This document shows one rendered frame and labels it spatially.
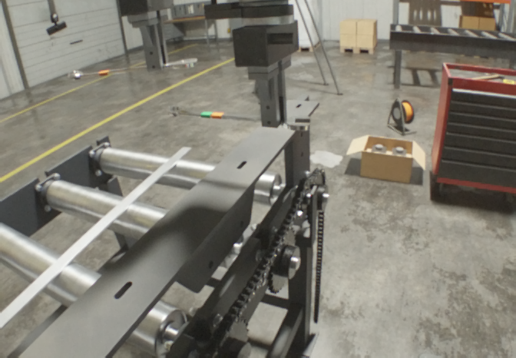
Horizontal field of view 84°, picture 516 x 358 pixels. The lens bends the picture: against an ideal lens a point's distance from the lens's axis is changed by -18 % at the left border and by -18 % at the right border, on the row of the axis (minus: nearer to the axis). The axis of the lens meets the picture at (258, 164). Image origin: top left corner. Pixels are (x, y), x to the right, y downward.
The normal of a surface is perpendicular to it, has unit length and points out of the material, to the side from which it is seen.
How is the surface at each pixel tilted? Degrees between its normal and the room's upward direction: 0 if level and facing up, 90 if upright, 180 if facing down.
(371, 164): 90
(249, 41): 90
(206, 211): 0
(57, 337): 0
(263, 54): 90
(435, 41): 90
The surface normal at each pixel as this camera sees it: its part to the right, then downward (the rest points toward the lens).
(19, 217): 0.91, 0.13
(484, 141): -0.40, 0.46
